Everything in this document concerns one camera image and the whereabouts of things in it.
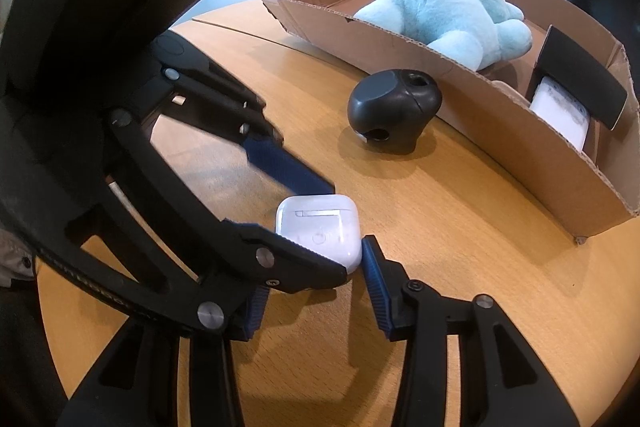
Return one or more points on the cardboard box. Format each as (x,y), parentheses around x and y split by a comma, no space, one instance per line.
(500,117)

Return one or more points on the small black and white box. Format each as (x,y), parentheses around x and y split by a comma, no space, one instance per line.
(575,72)

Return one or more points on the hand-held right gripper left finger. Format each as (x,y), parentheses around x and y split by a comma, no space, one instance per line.
(252,313)

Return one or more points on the black rounded knob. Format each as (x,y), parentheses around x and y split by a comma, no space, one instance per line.
(385,107)

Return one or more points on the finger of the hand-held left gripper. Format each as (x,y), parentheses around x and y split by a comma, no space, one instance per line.
(280,167)
(290,262)

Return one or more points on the light blue plush toy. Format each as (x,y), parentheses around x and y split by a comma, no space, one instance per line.
(440,7)

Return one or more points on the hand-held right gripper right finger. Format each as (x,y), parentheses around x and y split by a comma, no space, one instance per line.
(375,277)

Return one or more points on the white earbuds case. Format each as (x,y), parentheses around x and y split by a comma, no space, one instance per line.
(320,222)

